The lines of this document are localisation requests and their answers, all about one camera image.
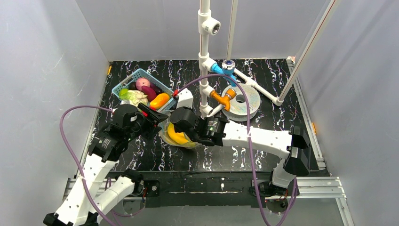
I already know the yellow toy banana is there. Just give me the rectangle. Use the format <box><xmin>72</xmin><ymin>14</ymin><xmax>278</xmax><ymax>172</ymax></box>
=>
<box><xmin>167</xmin><ymin>123</ymin><xmax>189</xmax><ymax>145</ymax></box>

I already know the light blue plastic basket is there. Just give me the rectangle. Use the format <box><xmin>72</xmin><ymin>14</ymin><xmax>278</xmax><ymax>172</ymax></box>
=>
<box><xmin>112</xmin><ymin>69</ymin><xmax>176</xmax><ymax>112</ymax></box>

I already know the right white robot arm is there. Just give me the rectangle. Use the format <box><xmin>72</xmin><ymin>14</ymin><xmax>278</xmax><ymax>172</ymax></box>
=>
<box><xmin>169</xmin><ymin>107</ymin><xmax>311</xmax><ymax>188</ymax></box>

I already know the orange toy mango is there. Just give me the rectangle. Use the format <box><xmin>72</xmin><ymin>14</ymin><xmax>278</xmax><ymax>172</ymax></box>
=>
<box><xmin>150</xmin><ymin>93</ymin><xmax>170</xmax><ymax>110</ymax></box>

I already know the pink toy potato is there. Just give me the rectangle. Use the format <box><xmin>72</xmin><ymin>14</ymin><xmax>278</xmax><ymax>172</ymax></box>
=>
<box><xmin>135</xmin><ymin>78</ymin><xmax>151</xmax><ymax>91</ymax></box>

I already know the orange plastic faucet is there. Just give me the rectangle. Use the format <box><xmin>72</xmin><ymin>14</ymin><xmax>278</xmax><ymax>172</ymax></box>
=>
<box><xmin>209</xmin><ymin>89</ymin><xmax>237</xmax><ymax>111</ymax></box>

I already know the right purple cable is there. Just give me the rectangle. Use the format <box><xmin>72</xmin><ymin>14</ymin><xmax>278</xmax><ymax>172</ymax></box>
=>
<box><xmin>173</xmin><ymin>73</ymin><xmax>298</xmax><ymax>226</ymax></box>

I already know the blue plastic faucet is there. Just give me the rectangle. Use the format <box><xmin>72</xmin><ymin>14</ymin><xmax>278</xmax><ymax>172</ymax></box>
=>
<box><xmin>211</xmin><ymin>60</ymin><xmax>237</xmax><ymax>87</ymax></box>

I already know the green white toy cabbage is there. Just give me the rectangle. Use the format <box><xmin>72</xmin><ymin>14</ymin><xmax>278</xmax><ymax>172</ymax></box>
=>
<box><xmin>119</xmin><ymin>89</ymin><xmax>148</xmax><ymax>106</ymax></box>

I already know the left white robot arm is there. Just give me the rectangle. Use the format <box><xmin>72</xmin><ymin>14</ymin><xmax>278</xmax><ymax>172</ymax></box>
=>
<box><xmin>43</xmin><ymin>104</ymin><xmax>168</xmax><ymax>226</ymax></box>

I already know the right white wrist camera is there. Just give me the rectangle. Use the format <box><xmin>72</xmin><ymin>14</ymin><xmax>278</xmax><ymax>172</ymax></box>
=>
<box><xmin>173</xmin><ymin>88</ymin><xmax>193</xmax><ymax>109</ymax></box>

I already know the white PVC pipe frame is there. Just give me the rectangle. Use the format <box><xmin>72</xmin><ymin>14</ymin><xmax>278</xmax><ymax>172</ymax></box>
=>
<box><xmin>197</xmin><ymin>0</ymin><xmax>339</xmax><ymax>123</ymax></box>

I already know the red toy apple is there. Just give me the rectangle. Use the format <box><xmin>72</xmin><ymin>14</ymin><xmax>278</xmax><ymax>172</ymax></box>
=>
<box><xmin>141</xmin><ymin>107</ymin><xmax>157</xmax><ymax>117</ymax></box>

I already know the clear zip top bag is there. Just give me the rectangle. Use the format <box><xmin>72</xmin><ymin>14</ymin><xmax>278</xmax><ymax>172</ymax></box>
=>
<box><xmin>159</xmin><ymin>120</ymin><xmax>200</xmax><ymax>149</ymax></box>

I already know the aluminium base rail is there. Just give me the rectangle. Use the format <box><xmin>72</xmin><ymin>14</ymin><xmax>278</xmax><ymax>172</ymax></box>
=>
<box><xmin>57</xmin><ymin>176</ymin><xmax>354</xmax><ymax>226</ymax></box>

